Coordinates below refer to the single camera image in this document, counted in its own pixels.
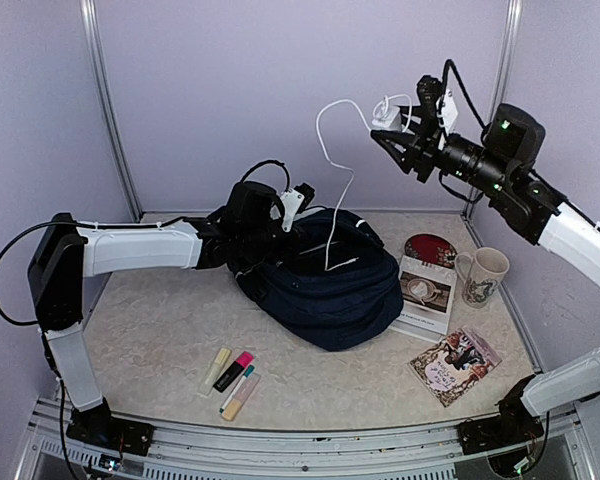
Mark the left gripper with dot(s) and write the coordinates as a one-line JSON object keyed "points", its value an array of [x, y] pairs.
{"points": [[294, 238]]}

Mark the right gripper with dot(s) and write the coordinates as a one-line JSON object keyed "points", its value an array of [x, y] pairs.
{"points": [[417, 150]]}

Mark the white charger with cable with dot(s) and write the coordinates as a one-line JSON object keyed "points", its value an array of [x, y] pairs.
{"points": [[385, 116]]}

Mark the navy blue backpack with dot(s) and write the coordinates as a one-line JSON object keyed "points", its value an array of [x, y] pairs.
{"points": [[338, 289]]}

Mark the pink black highlighter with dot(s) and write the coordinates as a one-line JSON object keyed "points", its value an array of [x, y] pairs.
{"points": [[233, 371]]}

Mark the orange pastel highlighter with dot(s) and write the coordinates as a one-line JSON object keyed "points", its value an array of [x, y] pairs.
{"points": [[239, 398]]}

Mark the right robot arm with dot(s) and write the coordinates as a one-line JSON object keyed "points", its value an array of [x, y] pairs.
{"points": [[524, 412]]}

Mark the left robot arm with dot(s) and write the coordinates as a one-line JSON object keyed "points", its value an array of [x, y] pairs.
{"points": [[73, 262]]}

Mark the red patterned plate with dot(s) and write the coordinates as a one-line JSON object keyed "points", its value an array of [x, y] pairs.
{"points": [[432, 249]]}

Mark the teal white marker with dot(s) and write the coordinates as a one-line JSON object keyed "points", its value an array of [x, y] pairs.
{"points": [[249, 370]]}

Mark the white patterned mug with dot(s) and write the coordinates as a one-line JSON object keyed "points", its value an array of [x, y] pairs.
{"points": [[481, 273]]}

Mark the yellow highlighter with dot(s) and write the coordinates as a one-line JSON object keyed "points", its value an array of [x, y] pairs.
{"points": [[213, 372]]}

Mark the coffee cover white book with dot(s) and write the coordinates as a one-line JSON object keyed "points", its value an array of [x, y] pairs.
{"points": [[428, 292]]}

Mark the illustrated floral cover book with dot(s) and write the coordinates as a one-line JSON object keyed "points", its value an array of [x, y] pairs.
{"points": [[454, 365]]}

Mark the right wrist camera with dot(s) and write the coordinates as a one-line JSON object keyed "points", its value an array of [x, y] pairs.
{"points": [[437, 104]]}

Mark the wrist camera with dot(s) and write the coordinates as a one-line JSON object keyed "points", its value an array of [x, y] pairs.
{"points": [[295, 201], [437, 104]]}

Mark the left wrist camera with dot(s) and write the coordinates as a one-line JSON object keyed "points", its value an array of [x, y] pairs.
{"points": [[295, 201]]}

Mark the right aluminium frame post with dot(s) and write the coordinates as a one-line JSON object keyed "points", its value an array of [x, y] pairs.
{"points": [[507, 53]]}

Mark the aluminium frame post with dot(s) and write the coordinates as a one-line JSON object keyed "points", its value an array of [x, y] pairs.
{"points": [[507, 53], [91, 27]]}

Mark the left aluminium frame post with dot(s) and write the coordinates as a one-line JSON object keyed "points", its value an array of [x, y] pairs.
{"points": [[91, 27]]}

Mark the front aluminium rail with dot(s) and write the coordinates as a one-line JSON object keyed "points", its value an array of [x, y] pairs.
{"points": [[190, 441]]}

